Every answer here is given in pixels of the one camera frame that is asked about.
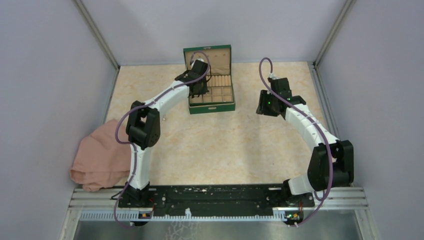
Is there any green jewelry tray insert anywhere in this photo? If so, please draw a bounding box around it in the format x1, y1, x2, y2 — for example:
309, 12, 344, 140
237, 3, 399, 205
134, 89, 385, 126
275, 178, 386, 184
189, 75, 234, 106

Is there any green jewelry box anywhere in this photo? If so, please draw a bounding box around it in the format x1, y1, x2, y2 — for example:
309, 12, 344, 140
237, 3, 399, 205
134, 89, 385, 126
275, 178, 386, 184
183, 44, 236, 115

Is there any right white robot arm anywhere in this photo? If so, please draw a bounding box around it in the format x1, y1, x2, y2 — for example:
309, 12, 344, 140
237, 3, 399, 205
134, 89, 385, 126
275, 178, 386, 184
256, 76, 354, 206

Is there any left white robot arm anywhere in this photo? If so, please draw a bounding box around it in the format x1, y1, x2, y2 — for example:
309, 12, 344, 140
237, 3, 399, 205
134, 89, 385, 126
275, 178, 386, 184
124, 58, 211, 207

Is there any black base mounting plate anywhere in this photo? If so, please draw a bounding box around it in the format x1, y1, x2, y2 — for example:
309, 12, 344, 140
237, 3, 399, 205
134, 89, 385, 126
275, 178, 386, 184
118, 183, 315, 217

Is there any pink cloth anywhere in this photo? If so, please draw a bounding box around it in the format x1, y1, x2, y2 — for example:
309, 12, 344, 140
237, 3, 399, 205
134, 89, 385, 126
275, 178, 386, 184
69, 119, 132, 192

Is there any aluminium frame rail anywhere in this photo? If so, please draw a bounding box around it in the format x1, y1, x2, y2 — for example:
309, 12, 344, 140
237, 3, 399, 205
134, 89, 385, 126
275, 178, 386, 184
59, 186, 369, 240

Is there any white cable duct strip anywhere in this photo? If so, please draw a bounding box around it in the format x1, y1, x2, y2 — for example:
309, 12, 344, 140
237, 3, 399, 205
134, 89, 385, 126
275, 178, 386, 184
79, 210, 288, 223

